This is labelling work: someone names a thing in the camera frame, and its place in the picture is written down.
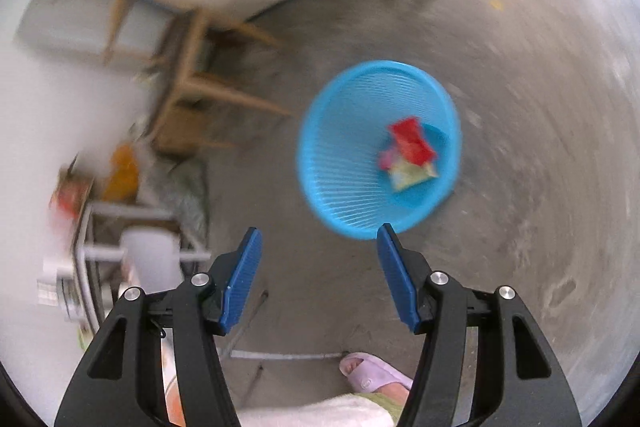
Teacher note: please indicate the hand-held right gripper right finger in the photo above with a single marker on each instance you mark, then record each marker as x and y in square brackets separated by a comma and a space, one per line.
[397, 279]

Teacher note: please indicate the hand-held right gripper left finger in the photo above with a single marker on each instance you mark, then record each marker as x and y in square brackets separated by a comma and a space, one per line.
[244, 279]

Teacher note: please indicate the blue plastic mesh basket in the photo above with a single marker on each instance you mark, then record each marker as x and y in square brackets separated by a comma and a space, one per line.
[340, 157]

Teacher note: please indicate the metal rod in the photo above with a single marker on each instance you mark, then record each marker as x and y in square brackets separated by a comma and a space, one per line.
[285, 355]

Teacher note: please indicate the white cylinder container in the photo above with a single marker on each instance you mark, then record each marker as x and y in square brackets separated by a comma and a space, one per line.
[150, 257]

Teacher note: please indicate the purple slipper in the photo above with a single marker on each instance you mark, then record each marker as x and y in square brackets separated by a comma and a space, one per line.
[375, 374]

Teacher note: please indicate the green and white snack wrapper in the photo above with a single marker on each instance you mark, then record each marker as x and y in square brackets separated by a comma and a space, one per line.
[407, 178]

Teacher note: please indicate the grey green woven sack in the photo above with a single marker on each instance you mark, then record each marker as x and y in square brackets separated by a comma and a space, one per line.
[185, 192]

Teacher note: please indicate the pink wrapper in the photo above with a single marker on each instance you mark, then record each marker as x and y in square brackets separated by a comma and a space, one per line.
[386, 159]

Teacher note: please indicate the red snack wrapper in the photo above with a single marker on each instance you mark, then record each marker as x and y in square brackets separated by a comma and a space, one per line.
[410, 139]

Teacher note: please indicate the metal rack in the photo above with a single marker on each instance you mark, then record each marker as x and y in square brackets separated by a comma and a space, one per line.
[100, 252]

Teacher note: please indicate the person's light clothing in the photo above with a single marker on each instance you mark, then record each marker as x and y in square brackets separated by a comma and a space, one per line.
[320, 414]

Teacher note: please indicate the yellow packaging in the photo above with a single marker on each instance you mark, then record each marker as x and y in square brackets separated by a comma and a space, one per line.
[122, 177]

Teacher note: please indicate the brown cardboard box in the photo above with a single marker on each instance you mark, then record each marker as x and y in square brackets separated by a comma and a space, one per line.
[175, 129]

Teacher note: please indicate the red box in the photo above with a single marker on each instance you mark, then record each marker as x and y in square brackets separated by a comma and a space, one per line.
[70, 194]

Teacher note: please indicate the wooden chair with dark seat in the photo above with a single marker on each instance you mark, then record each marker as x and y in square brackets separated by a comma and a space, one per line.
[192, 57]

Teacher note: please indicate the grey panel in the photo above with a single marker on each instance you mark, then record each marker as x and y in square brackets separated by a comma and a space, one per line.
[65, 17]

